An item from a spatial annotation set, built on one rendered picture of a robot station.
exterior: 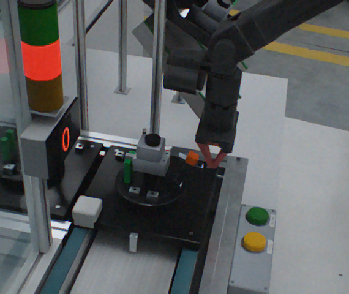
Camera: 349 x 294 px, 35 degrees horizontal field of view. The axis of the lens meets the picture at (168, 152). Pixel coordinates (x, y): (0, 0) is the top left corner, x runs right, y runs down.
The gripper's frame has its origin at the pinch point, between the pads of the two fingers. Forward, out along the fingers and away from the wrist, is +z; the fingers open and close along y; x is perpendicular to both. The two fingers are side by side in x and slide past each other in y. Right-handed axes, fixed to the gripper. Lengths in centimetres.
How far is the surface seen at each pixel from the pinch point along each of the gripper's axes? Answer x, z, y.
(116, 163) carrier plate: -20.3, 8.7, -5.2
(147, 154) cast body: -11.9, -1.4, 2.6
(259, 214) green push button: 10.3, 8.3, 2.3
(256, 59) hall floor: 2, 107, -257
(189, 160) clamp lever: -4.2, -0.8, 1.4
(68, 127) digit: -20.6, -16.0, 18.1
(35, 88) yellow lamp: -23.4, -24.3, 21.7
